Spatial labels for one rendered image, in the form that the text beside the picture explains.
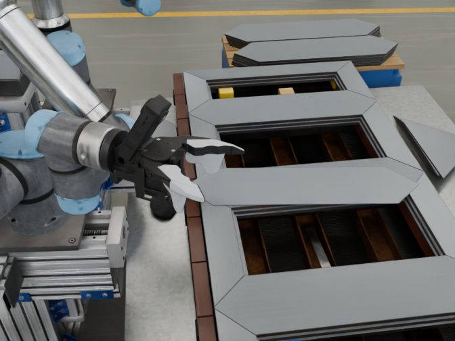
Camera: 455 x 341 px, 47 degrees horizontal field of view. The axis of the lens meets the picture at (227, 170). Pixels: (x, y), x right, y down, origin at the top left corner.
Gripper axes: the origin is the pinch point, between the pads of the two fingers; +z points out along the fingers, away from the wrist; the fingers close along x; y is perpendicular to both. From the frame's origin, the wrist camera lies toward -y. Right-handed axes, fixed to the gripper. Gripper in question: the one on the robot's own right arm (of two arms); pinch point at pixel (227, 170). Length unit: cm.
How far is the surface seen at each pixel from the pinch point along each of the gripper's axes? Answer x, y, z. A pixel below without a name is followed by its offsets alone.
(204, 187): -65, 52, -33
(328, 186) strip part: -81, 50, 3
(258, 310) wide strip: -29, 57, 0
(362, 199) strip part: -79, 50, 14
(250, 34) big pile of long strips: -174, 37, -60
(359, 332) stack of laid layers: -34, 59, 24
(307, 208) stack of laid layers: -71, 54, -1
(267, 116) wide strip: -111, 46, -29
